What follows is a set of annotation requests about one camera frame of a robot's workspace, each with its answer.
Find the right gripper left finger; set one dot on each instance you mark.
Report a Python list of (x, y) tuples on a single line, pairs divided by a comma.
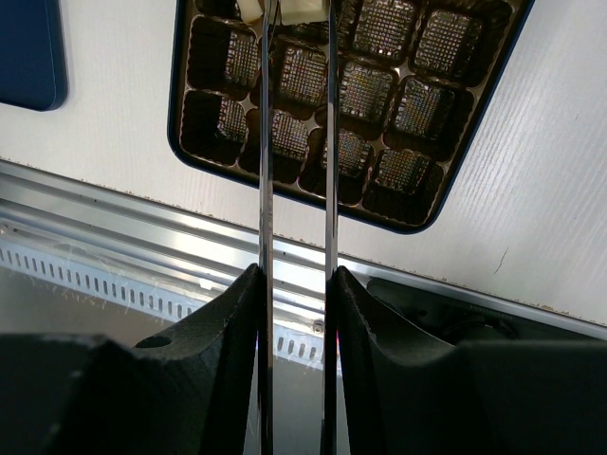
[(184, 390)]

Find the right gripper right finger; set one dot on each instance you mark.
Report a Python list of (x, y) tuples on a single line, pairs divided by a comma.
[(409, 392)]

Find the blue tin chocolate box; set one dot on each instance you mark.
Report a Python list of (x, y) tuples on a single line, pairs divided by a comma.
[(414, 80)]

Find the metal tweezers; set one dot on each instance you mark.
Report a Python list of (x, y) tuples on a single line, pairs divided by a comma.
[(329, 427)]

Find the blue tin lid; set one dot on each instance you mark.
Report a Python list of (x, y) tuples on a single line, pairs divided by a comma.
[(33, 66)]

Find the white cube chocolate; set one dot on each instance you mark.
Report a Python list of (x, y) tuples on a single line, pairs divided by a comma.
[(295, 12)]

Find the white block chocolate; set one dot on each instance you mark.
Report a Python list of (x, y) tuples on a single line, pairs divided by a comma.
[(250, 10)]

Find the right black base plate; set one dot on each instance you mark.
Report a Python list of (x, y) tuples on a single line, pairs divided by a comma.
[(455, 321)]

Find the slotted cable duct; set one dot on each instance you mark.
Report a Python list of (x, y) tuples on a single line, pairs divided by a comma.
[(158, 300)]

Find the aluminium front rail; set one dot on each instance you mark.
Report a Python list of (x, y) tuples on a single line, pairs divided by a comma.
[(201, 246)]

